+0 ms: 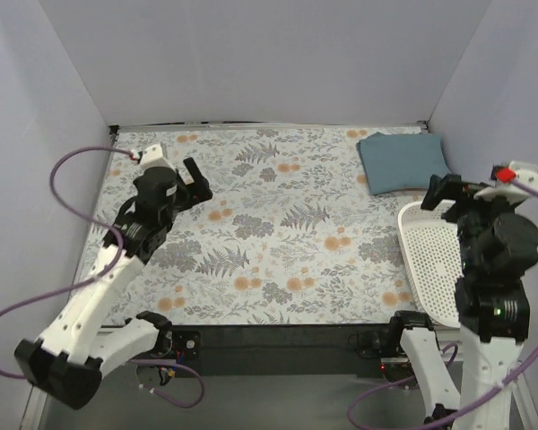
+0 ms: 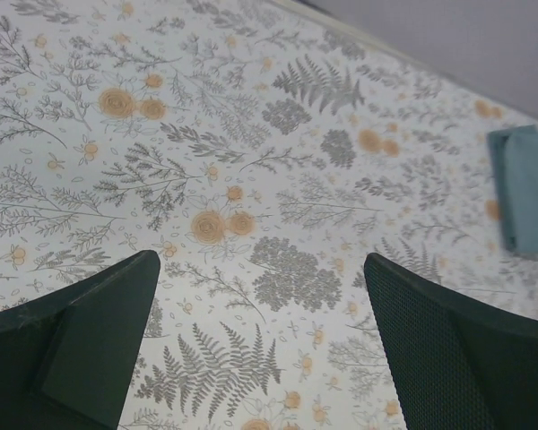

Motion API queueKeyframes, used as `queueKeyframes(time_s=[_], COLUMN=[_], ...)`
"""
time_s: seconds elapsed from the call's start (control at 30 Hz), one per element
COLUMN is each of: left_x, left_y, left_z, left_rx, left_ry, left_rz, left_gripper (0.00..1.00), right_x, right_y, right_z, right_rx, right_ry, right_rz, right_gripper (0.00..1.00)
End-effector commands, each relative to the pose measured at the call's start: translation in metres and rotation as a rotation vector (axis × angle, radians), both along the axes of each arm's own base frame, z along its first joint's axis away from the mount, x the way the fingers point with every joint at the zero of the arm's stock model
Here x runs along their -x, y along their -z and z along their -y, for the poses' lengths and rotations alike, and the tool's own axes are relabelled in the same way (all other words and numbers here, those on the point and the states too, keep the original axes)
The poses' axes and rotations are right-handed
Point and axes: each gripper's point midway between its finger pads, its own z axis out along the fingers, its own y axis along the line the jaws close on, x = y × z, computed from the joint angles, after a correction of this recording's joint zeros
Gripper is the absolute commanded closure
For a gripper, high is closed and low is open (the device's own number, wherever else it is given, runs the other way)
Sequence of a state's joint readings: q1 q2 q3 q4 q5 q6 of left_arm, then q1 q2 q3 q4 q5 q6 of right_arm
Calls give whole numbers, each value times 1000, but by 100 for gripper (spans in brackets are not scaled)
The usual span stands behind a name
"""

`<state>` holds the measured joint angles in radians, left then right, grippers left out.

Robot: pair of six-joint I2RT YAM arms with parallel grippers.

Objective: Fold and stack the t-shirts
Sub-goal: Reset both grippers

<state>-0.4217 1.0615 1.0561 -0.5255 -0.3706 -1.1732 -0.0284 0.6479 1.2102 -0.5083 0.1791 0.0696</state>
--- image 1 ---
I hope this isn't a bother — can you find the blue t shirt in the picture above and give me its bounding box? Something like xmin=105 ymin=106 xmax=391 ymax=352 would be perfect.
xmin=356 ymin=133 xmax=450 ymax=195

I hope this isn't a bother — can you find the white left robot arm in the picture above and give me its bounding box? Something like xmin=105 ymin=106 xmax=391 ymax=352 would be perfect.
xmin=14 ymin=152 xmax=213 ymax=409

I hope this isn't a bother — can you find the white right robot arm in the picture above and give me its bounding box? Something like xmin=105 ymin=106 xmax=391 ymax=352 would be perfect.
xmin=387 ymin=168 xmax=538 ymax=429

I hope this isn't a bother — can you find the folded pink t shirt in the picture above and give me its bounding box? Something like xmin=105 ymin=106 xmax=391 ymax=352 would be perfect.
xmin=386 ymin=188 xmax=427 ymax=200

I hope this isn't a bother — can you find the white perforated plastic basket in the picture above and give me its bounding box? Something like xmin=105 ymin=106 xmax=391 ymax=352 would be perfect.
xmin=397 ymin=200 xmax=461 ymax=329

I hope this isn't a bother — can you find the floral table mat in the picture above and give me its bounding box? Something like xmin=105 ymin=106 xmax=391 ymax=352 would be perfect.
xmin=66 ymin=126 xmax=449 ymax=327

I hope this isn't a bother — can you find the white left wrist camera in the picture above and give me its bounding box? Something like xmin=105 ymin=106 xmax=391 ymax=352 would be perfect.
xmin=129 ymin=144 xmax=172 ymax=171

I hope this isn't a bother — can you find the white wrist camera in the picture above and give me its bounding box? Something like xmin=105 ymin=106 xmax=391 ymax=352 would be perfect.
xmin=474 ymin=160 xmax=538 ymax=203
xmin=129 ymin=144 xmax=172 ymax=171

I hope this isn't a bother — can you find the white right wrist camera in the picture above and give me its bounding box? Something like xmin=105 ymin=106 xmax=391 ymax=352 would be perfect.
xmin=474 ymin=160 xmax=538 ymax=203

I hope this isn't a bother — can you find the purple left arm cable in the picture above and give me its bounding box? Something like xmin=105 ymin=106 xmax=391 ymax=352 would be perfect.
xmin=0 ymin=146 xmax=206 ymax=409

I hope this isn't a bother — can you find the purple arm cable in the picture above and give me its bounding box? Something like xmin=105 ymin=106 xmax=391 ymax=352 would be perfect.
xmin=347 ymin=178 xmax=538 ymax=430
xmin=0 ymin=146 xmax=206 ymax=409

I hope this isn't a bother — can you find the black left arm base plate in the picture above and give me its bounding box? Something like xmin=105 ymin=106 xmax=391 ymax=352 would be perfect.
xmin=152 ymin=330 xmax=202 ymax=364

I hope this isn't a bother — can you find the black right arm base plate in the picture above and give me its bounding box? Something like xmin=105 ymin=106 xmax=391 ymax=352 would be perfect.
xmin=347 ymin=331 xmax=413 ymax=383

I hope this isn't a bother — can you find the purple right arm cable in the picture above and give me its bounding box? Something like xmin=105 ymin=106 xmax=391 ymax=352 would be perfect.
xmin=347 ymin=178 xmax=538 ymax=430

